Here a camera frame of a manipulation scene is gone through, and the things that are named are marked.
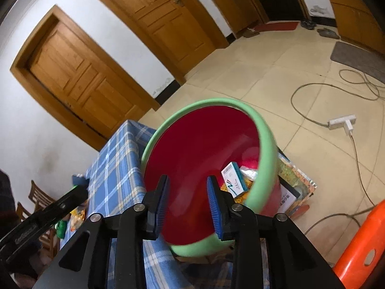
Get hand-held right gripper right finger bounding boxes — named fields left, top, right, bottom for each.
left=206, top=175, right=346, bottom=289

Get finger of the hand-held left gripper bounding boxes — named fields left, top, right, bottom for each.
left=18, top=186, right=89, bottom=238

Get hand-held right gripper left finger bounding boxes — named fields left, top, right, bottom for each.
left=32, top=175, right=170, bottom=289

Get red basin with green rim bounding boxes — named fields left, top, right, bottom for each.
left=141, top=97, right=282, bottom=258

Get yellow snack packet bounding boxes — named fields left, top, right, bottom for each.
left=69, top=206, right=88, bottom=233

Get wooden slat chair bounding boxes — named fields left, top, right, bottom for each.
left=28, top=180, right=58, bottom=206
left=15, top=202, right=61, bottom=260

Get orange textured snack packet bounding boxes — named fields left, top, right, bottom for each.
left=219, top=178, right=256, bottom=207

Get white and green medicine box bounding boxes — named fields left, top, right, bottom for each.
left=221, top=162, right=249, bottom=198

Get silver foil packet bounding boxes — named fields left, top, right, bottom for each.
left=239, top=166, right=259, bottom=183

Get blue plaid tablecloth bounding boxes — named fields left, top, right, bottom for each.
left=58, top=120, right=269, bottom=289

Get pink plastic piece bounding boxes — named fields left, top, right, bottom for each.
left=287, top=204, right=310, bottom=219

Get wooden panel door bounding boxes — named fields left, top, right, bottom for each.
left=10, top=5, right=161, bottom=152

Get orange plastic stool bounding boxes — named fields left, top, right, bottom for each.
left=334, top=199, right=385, bottom=284

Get white power strip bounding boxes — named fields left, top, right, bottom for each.
left=328, top=114, right=357, bottom=136

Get red doormat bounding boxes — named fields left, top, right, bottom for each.
left=254, top=21, right=301, bottom=33

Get small wooden cabinet door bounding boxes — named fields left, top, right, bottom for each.
left=206, top=0, right=261, bottom=38

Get grey floor mat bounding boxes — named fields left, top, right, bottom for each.
left=330, top=41, right=385, bottom=84

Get grey slippers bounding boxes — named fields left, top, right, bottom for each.
left=317, top=28, right=340, bottom=39

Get wooden cabinet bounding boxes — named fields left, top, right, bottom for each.
left=325, top=0, right=385, bottom=55

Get dark floor cable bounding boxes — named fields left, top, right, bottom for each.
left=304, top=204, right=377, bottom=236

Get grey looped cable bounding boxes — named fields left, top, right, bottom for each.
left=290, top=69, right=381, bottom=127

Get white power cable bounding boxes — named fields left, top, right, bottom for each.
left=349, top=132, right=377, bottom=209

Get wooden door with metal handle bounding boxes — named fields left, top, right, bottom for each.
left=81, top=0, right=231, bottom=85

